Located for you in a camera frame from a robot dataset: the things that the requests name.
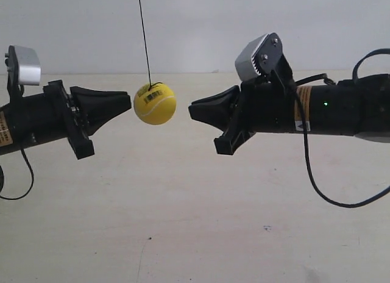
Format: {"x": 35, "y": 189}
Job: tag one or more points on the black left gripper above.
{"x": 55, "y": 114}

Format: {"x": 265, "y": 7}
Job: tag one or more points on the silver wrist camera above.
{"x": 23, "y": 69}
{"x": 262, "y": 57}

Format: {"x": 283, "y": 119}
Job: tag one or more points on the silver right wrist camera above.
{"x": 262, "y": 57}

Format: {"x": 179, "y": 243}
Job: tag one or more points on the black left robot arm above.
{"x": 11, "y": 126}

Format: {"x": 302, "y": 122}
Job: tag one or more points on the yellow tennis ball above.
{"x": 155, "y": 103}

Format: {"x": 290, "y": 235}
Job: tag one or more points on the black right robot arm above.
{"x": 349, "y": 108}

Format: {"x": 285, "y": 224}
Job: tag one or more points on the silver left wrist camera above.
{"x": 23, "y": 69}

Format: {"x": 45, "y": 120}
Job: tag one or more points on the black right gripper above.
{"x": 241, "y": 114}

